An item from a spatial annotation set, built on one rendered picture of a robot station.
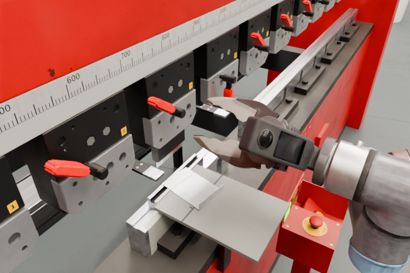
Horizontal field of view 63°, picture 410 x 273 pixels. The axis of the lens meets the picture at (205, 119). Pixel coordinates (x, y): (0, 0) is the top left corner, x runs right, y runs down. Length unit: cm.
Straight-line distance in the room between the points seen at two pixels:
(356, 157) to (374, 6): 228
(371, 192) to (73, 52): 42
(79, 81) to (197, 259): 54
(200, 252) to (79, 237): 133
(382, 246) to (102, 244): 171
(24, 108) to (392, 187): 46
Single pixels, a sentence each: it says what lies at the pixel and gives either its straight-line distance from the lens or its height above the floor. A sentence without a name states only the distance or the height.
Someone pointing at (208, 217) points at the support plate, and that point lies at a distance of 78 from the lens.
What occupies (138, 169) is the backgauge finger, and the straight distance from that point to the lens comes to 91.
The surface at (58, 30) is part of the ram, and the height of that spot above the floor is 146.
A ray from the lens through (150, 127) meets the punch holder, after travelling 64.
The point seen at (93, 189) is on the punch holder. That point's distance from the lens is 58.
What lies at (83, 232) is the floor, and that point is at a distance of 216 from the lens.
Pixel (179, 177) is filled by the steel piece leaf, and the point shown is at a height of 100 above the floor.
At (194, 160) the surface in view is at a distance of 94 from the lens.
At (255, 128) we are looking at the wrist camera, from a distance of 42.
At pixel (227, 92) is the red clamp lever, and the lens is 81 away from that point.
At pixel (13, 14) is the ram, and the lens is 43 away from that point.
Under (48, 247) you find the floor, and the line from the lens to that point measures 216.
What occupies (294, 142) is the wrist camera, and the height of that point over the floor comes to 132.
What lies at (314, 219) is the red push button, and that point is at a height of 81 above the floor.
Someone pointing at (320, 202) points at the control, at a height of 75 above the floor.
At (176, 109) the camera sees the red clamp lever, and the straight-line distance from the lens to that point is 63.
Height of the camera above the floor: 159
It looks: 33 degrees down
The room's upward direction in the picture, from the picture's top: straight up
